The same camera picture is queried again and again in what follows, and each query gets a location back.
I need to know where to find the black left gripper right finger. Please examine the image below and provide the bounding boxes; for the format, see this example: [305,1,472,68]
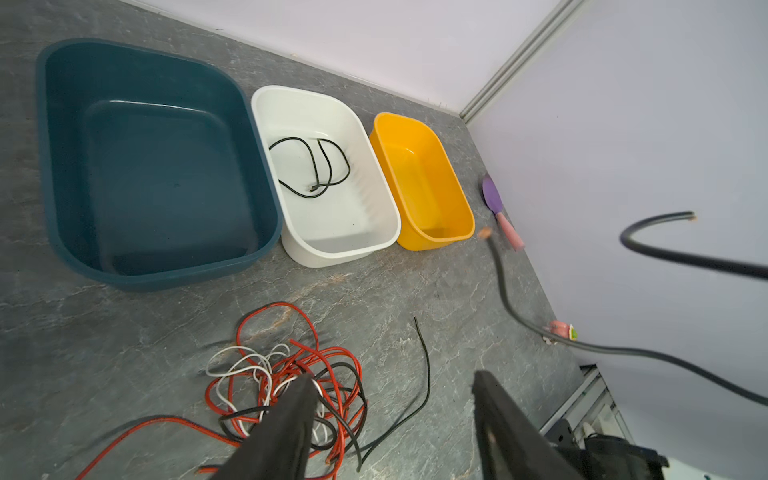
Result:
[472,370,582,479]

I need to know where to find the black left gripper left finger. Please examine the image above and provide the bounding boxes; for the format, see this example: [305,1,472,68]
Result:
[212,374,318,480]

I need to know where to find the thin white cable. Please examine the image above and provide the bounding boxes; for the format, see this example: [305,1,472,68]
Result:
[205,343,328,448]

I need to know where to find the thin black wire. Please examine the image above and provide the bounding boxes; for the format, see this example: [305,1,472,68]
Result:
[197,316,432,474]

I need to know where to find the thick red cable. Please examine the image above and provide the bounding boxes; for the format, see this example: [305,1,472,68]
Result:
[74,301,368,480]

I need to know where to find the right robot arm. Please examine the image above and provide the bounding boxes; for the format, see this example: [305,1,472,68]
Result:
[472,367,716,479]

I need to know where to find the small pink toy figure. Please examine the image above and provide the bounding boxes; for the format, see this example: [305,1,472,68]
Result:
[545,320,578,341]

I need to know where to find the white plastic tub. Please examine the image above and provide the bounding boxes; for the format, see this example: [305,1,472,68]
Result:
[251,85,401,268]

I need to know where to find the yellow plastic tub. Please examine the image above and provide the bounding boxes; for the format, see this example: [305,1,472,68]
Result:
[369,112,475,251]

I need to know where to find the teal plastic tub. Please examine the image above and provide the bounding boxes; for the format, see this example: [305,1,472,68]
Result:
[36,38,283,292]

